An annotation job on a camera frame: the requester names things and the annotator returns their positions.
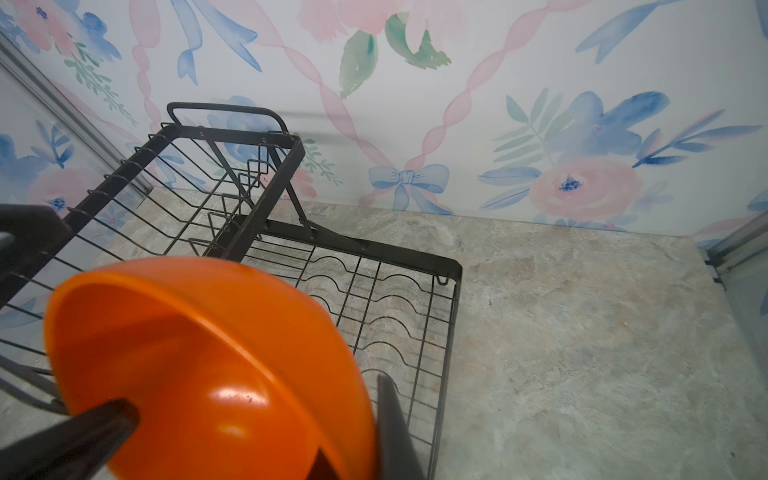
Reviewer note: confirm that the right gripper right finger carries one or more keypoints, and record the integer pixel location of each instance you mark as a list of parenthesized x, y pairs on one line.
[(396, 454)]

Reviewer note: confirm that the black wire dish rack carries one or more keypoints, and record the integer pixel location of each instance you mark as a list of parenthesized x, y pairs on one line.
[(232, 185)]

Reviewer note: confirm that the orange plastic bowl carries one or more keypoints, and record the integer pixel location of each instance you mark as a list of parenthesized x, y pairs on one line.
[(235, 373)]

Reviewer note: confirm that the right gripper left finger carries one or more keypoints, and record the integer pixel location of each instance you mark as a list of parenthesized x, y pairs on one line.
[(74, 449)]

